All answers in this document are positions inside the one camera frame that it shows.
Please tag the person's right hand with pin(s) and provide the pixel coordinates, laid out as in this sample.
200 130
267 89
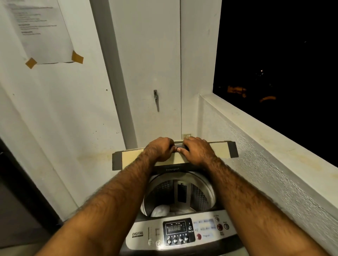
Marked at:
200 153

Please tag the person's left hand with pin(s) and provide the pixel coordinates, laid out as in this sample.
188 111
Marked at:
159 149

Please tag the cream grey washing machine lid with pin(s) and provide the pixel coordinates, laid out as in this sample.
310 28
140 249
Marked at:
216 150

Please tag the large white clothes cloth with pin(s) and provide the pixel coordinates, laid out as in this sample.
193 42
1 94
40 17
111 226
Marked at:
161 211

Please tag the white washing machine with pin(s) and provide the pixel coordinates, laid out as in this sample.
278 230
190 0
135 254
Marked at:
148 234

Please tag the person's right forearm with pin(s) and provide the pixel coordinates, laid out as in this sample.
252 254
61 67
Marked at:
258 216

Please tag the person's left forearm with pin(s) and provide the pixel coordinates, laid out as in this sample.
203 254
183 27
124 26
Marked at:
105 211

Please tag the brown tape piece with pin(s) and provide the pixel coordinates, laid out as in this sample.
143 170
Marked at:
31 63
77 57

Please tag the small beige wall outlet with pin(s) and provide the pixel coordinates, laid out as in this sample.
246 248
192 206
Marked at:
187 136

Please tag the metal wall latch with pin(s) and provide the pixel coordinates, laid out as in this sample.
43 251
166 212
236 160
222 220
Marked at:
155 95

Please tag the white paper wall notice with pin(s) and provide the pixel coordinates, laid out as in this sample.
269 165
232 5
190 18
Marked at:
39 31

